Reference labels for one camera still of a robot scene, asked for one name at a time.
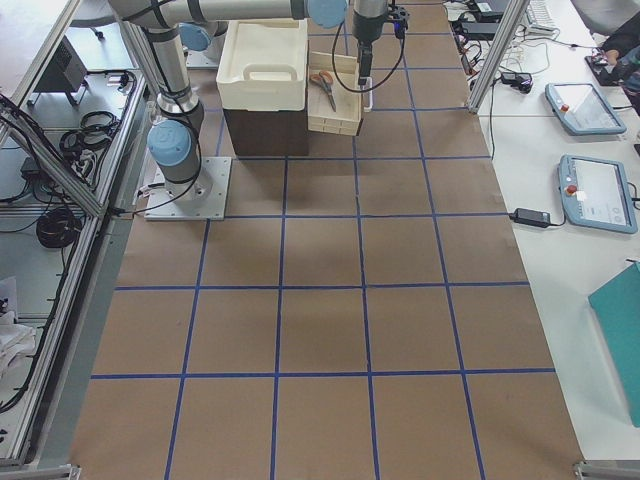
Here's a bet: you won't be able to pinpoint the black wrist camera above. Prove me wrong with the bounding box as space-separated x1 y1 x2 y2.
386 1 410 41

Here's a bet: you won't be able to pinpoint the aluminium frame post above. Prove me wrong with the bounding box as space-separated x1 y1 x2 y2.
467 0 529 114

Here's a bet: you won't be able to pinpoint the teal box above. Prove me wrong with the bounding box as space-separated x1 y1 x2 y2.
589 262 639 428

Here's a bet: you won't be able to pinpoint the blue teach pendant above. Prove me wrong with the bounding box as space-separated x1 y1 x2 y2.
545 83 627 136
558 155 638 234

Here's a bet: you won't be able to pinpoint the grey orange handled scissors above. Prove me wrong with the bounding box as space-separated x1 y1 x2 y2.
309 70 337 112

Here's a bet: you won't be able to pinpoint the cream white plastic tray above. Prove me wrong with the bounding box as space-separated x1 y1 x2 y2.
216 19 308 111

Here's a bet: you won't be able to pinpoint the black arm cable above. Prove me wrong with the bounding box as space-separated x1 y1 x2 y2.
330 14 407 94

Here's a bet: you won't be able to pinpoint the blue teach pendant near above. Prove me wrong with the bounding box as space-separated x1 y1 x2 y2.
558 155 638 234

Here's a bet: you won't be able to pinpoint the black power adapter brick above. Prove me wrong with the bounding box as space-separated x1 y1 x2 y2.
452 22 500 41

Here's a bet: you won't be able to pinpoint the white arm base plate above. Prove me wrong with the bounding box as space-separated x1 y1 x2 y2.
143 157 232 221
185 47 222 69

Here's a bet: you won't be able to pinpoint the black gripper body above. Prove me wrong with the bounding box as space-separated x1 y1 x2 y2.
352 13 386 46

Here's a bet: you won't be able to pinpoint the blue teach pendant far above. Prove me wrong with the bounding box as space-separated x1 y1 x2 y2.
545 83 627 136

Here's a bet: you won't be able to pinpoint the small black power adapter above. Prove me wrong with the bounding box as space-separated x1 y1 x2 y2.
509 208 552 228

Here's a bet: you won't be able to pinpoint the white crumpled cloth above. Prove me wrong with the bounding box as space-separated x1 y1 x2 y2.
0 277 37 396

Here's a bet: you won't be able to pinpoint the dark wooden drawer cabinet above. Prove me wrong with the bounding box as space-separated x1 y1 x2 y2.
223 109 309 157

